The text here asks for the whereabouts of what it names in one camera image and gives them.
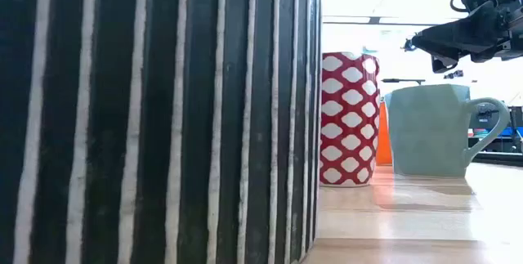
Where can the red white patterned mug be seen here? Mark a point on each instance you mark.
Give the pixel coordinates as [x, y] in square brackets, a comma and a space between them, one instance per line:
[347, 133]

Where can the black ceiling rail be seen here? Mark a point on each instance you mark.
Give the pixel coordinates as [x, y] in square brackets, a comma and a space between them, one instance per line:
[388, 23]

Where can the black white striped mug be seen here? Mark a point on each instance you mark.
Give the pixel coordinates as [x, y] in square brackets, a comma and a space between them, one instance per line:
[163, 125]

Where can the blue storage bins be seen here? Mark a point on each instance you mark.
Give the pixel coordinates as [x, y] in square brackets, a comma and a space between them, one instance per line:
[515, 132]

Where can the orange mug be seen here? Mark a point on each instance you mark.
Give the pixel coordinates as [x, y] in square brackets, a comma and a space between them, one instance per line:
[384, 141]

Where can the sage green faceted mug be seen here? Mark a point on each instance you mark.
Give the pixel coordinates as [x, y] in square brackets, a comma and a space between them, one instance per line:
[429, 133]

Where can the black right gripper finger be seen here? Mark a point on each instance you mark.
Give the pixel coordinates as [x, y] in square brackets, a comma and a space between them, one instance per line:
[438, 64]
[470, 37]

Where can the black background monitor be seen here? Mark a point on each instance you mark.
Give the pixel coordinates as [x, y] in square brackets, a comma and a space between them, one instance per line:
[474, 121]

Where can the black ceiling spotlight cluster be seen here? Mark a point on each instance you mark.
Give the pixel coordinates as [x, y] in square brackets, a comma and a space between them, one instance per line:
[408, 45]
[453, 74]

